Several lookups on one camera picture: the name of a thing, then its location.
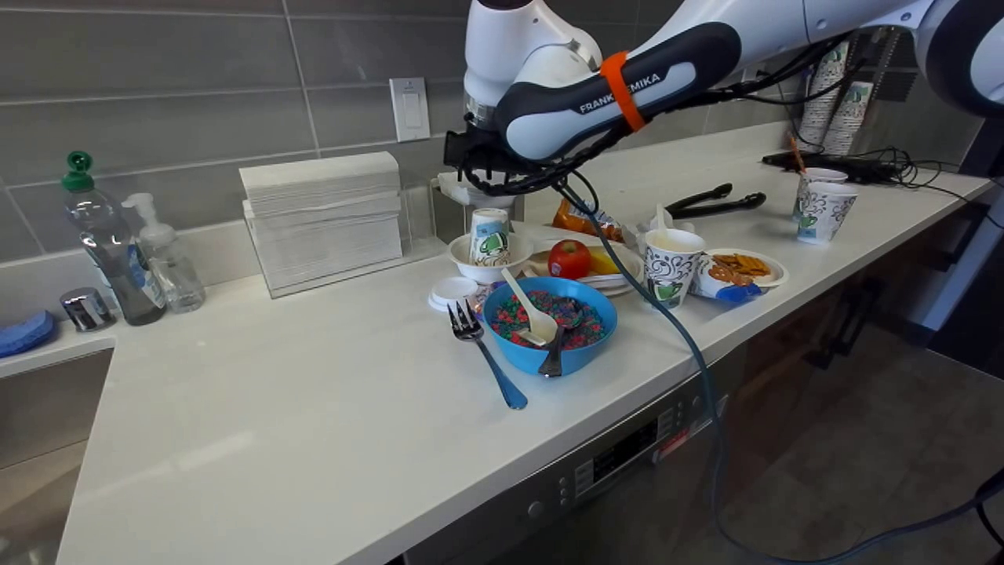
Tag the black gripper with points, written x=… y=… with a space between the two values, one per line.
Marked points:
x=472 y=153

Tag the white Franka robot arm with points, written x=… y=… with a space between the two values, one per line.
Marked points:
x=544 y=51

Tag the metal tissue dispenser box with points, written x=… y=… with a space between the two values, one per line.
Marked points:
x=454 y=222

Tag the white plate with fruit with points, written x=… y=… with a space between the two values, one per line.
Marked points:
x=617 y=285

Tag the white plate with orange food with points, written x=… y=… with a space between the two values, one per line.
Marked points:
x=739 y=267

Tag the small printed paper cup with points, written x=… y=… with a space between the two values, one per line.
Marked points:
x=488 y=238

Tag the small white bowl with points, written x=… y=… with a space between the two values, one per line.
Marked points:
x=466 y=264

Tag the orange snack packet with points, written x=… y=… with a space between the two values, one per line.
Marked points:
x=571 y=222

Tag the white rack box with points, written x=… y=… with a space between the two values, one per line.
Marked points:
x=323 y=231

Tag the yellow banana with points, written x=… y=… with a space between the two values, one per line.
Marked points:
x=605 y=264

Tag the white plastic spoon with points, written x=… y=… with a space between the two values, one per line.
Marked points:
x=538 y=329

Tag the crumpled white napkin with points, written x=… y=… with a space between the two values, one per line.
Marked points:
x=660 y=222

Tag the blue bowl with cereal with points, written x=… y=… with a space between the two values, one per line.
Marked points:
x=523 y=357

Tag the black kitchen tongs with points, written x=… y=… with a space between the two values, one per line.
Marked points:
x=723 y=205

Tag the blue snack bag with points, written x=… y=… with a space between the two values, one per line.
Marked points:
x=739 y=295

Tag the clear soap pump bottle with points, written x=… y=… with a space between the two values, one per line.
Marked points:
x=178 y=279

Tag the stack of paper cups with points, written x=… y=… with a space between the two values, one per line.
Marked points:
x=847 y=120
x=819 y=120

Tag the built-in dishwasher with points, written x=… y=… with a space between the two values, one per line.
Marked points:
x=630 y=473

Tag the black elongated device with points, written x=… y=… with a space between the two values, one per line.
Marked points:
x=837 y=165

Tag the clear bottle green cap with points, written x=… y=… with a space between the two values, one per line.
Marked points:
x=115 y=262

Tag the small metal object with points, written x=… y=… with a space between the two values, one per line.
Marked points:
x=85 y=313

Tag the blue sponge dish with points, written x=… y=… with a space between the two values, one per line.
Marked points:
x=22 y=333

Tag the kitchen sink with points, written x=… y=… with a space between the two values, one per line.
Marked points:
x=42 y=442

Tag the white wall switch plate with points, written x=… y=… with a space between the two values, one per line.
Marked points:
x=408 y=110

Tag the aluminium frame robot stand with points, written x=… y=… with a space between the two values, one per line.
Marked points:
x=961 y=270

